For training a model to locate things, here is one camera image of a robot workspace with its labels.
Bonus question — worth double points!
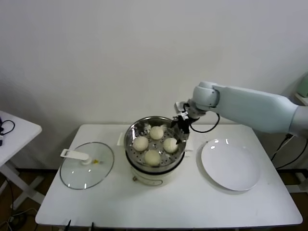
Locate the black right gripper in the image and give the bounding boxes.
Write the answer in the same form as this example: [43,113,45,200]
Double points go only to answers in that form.
[172,113,193,145]

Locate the white steamed baozi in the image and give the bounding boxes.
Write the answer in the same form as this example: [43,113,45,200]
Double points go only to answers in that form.
[149,126,165,140]
[163,138,179,154]
[144,149,161,167]
[133,136,149,152]

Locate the perforated steel steamer basket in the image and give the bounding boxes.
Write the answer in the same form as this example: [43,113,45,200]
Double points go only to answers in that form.
[124,116,187,169]

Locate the cream electric cooker pot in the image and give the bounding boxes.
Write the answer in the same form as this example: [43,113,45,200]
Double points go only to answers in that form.
[117,133,194,188]

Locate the white round plate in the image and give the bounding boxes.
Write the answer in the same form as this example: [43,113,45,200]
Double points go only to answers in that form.
[196,138,262,192]

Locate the white folding side table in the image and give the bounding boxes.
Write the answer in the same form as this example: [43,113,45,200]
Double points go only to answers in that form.
[0,110,45,210]

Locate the white shelf board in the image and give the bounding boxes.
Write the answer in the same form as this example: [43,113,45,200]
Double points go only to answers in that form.
[295,93,308,107]

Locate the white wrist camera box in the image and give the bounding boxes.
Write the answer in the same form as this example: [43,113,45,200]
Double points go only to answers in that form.
[174,101,190,114]

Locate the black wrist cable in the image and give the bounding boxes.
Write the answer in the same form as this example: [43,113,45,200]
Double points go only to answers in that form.
[192,112,220,133]

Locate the glass lid with white handle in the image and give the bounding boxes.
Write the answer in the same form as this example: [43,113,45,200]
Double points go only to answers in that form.
[60,141,116,191]

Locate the thin floor cables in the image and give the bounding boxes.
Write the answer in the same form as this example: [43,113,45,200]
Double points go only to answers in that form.
[0,178,37,231]

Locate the black power cable with adapter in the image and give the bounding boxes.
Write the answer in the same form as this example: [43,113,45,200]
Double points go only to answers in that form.
[270,133,308,169]

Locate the black looped cable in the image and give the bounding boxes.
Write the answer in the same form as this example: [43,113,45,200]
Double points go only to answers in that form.
[0,119,16,137]

